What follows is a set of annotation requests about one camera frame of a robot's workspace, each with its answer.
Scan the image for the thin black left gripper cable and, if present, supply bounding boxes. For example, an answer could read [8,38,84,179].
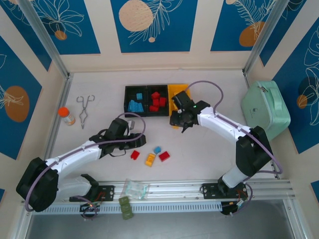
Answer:
[109,148,128,158]

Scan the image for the black plastic bin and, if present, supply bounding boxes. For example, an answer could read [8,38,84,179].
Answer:
[124,86,148,119]
[146,85,170,118]

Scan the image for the left base electronics board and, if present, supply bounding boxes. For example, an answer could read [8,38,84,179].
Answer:
[79,201,101,222]

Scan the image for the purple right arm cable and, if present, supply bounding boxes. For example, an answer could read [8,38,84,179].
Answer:
[185,80,284,179]

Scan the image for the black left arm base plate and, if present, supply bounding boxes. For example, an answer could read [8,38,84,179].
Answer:
[69,184,116,202]

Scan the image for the right base electronics board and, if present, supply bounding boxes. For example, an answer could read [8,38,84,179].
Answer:
[220,198,253,218]

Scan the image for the base electronics board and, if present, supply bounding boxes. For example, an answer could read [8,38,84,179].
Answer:
[220,198,253,218]
[79,201,101,222]

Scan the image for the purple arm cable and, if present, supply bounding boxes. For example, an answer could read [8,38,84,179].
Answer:
[24,112,148,213]
[185,80,284,179]

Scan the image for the white slotted cable duct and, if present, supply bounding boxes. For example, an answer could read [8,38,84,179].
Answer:
[41,202,222,215]

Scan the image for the mint green case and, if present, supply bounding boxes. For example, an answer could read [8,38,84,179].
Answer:
[240,80,292,141]

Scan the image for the yellow plastic bin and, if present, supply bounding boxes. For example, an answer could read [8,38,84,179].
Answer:
[167,83,192,117]

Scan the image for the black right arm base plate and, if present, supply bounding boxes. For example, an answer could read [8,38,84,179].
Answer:
[201,183,250,200]

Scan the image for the clear plastic bag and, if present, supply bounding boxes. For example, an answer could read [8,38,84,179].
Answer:
[120,178,150,201]

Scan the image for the metal tongs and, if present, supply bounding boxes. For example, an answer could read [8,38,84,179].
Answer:
[76,94,96,130]

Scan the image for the orange capped bottle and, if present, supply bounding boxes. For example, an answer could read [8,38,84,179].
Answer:
[57,107,76,126]

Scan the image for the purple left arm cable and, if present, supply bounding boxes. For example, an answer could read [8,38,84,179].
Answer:
[24,112,148,213]

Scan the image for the olive green button pad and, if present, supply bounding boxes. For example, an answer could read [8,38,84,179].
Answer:
[118,196,134,221]

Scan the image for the aluminium frame post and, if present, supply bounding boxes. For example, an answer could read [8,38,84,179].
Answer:
[243,0,292,75]
[17,0,71,78]

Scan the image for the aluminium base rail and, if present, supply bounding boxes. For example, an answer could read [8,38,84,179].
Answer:
[21,179,292,203]

